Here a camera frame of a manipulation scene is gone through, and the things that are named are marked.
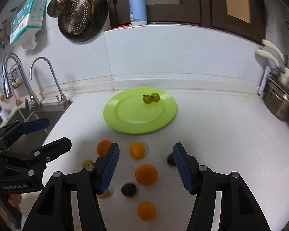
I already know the tan longan fruit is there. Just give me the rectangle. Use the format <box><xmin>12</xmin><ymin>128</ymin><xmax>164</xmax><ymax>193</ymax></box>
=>
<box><xmin>82</xmin><ymin>159</ymin><xmax>94</xmax><ymax>168</ymax></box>
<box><xmin>97</xmin><ymin>190</ymin><xmax>112</xmax><ymax>199</ymax></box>

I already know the large orange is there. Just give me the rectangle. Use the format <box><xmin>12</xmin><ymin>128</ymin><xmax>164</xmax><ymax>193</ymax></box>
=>
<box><xmin>134</xmin><ymin>164</ymin><xmax>158</xmax><ymax>186</ymax></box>
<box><xmin>97</xmin><ymin>139</ymin><xmax>112</xmax><ymax>156</ymax></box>

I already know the dark plum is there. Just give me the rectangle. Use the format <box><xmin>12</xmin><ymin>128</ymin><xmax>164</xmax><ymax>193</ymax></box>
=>
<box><xmin>121</xmin><ymin>183</ymin><xmax>137</xmax><ymax>197</ymax></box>
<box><xmin>166</xmin><ymin>153</ymin><xmax>176</xmax><ymax>166</ymax></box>

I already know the small orange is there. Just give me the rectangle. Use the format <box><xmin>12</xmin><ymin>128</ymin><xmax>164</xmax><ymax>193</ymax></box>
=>
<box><xmin>137</xmin><ymin>202</ymin><xmax>156</xmax><ymax>221</ymax></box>

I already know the green tomato with stem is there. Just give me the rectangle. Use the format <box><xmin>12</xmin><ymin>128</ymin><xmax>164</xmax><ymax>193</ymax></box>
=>
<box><xmin>142</xmin><ymin>94</ymin><xmax>152</xmax><ymax>104</ymax></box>

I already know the green tomato round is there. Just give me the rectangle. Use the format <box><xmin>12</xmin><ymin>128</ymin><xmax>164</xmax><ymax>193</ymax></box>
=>
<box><xmin>151</xmin><ymin>92</ymin><xmax>160</xmax><ymax>102</ymax></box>

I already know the large chrome kitchen faucet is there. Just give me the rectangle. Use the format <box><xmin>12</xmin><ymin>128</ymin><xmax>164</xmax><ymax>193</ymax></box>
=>
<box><xmin>2</xmin><ymin>52</ymin><xmax>42</xmax><ymax>112</ymax></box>

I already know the stainless steel sink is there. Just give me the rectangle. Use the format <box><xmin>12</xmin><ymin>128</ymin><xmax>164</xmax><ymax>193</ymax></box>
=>
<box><xmin>1</xmin><ymin>104</ymin><xmax>66</xmax><ymax>154</ymax></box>

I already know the yellow toy bicycle decoration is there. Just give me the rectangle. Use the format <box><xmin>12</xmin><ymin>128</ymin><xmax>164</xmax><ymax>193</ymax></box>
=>
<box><xmin>0</xmin><ymin>20</ymin><xmax>10</xmax><ymax>50</ymax></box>

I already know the yellow orange small citrus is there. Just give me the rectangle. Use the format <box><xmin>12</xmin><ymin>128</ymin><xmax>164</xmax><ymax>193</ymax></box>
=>
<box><xmin>129</xmin><ymin>142</ymin><xmax>145</xmax><ymax>160</ymax></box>

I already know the green plate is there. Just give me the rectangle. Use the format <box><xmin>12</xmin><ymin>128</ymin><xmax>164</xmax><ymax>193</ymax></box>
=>
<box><xmin>103</xmin><ymin>87</ymin><xmax>177</xmax><ymax>135</ymax></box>

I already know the teal paper towel pack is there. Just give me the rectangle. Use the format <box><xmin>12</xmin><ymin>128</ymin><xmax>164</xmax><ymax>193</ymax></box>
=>
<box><xmin>10</xmin><ymin>0</ymin><xmax>47</xmax><ymax>50</ymax></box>

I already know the steel pot on rack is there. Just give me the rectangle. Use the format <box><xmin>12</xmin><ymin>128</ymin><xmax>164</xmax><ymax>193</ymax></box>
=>
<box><xmin>263</xmin><ymin>80</ymin><xmax>289</xmax><ymax>122</ymax></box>

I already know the small copper saucepan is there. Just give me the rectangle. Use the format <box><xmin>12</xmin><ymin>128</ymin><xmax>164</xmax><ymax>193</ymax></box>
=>
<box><xmin>47</xmin><ymin>0</ymin><xmax>71</xmax><ymax>18</ymax></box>

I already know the copper colander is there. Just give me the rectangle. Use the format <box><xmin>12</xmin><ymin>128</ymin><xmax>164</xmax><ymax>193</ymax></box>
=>
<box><xmin>62</xmin><ymin>0</ymin><xmax>94</xmax><ymax>35</ymax></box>

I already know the metal dish rack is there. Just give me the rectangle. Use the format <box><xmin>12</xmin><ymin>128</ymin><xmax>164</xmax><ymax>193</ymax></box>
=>
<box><xmin>257</xmin><ymin>66</ymin><xmax>289</xmax><ymax>116</ymax></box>

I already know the blue white soap bottle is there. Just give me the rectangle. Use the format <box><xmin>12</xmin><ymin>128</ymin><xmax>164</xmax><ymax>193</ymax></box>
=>
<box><xmin>128</xmin><ymin>0</ymin><xmax>148</xmax><ymax>26</ymax></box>

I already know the black wire sink basket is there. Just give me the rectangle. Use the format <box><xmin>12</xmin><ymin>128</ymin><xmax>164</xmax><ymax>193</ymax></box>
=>
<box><xmin>8</xmin><ymin>64</ymin><xmax>23</xmax><ymax>89</ymax></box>

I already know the white knife handle lower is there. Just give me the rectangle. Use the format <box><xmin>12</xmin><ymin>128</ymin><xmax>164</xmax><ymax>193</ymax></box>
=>
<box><xmin>255</xmin><ymin>49</ymin><xmax>280</xmax><ymax>68</ymax></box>

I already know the white knife handle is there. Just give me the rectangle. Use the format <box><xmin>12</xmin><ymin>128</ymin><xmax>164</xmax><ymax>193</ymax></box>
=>
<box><xmin>261</xmin><ymin>39</ymin><xmax>285</xmax><ymax>63</ymax></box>
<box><xmin>255</xmin><ymin>49</ymin><xmax>280</xmax><ymax>68</ymax></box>

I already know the white knife handle upper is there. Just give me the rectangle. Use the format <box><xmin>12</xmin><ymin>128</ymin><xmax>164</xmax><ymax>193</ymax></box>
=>
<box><xmin>261</xmin><ymin>39</ymin><xmax>285</xmax><ymax>63</ymax></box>

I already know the dark wooden window frame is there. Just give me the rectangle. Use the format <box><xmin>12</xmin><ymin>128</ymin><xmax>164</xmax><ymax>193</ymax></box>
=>
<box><xmin>105</xmin><ymin>0</ymin><xmax>267</xmax><ymax>45</ymax></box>

